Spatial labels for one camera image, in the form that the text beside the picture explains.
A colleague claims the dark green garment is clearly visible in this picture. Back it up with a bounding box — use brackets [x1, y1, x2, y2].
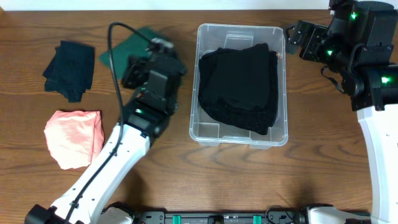
[99, 27, 164, 79]

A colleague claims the dark navy garment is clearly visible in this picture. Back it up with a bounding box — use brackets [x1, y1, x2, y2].
[42, 40, 95, 103]

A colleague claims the plain black garment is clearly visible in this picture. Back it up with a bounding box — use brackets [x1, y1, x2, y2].
[198, 43, 278, 111]

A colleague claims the clear plastic storage bin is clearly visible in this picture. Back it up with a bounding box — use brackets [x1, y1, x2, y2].
[189, 24, 289, 149]

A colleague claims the pink garment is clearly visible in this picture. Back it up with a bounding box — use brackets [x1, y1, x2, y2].
[44, 111, 104, 170]

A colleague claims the black glittery garment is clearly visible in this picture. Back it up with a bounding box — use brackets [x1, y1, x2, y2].
[198, 49, 280, 136]

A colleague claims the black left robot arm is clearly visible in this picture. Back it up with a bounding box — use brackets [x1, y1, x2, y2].
[24, 53, 186, 223]

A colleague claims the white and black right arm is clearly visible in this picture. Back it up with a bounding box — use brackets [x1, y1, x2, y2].
[284, 19, 397, 223]

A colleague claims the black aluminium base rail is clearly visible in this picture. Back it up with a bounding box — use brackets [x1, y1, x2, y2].
[102, 203, 373, 224]

